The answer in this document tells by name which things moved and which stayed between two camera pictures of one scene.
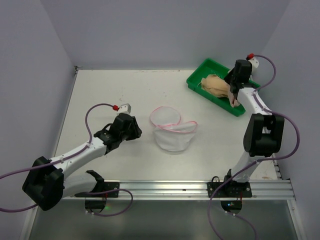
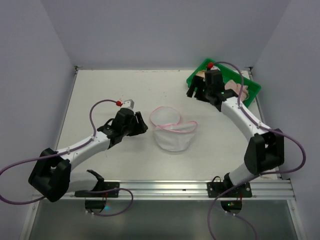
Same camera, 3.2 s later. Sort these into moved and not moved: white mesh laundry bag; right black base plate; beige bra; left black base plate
Moved: beige bra
Not moved: right black base plate; left black base plate; white mesh laundry bag
